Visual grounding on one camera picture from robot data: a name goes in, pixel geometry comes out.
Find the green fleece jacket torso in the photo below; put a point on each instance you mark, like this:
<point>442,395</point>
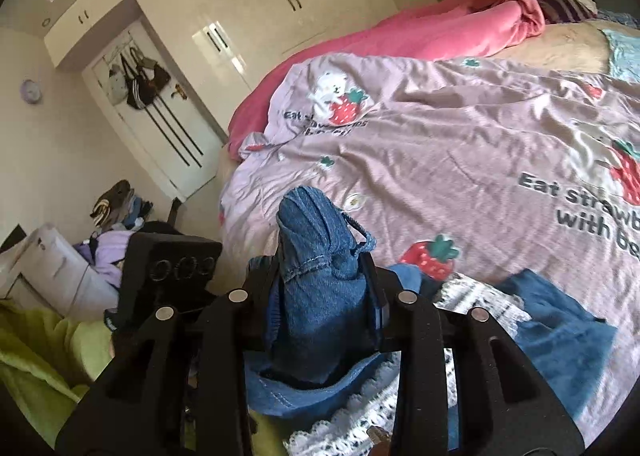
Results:
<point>48,363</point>

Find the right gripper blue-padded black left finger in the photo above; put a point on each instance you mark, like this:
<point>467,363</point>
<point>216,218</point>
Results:
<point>179,387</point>

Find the pink strawberry print bedsheet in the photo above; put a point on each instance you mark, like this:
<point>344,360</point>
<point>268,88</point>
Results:
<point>478,166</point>

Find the clothes pile on floor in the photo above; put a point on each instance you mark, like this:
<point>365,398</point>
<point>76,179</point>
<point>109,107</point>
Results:
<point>43,270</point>

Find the blue denim pants lace hem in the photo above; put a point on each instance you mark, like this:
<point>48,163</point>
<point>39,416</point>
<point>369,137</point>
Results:
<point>319,369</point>

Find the striped pillow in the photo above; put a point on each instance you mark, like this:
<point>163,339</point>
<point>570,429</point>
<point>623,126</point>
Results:
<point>568,11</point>

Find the pink blanket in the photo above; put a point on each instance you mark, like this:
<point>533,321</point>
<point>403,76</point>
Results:
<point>440,31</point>

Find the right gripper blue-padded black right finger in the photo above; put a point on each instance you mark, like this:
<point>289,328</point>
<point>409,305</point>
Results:
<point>465,387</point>

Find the white door with bags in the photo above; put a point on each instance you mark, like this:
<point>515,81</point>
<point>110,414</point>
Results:
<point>169,137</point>

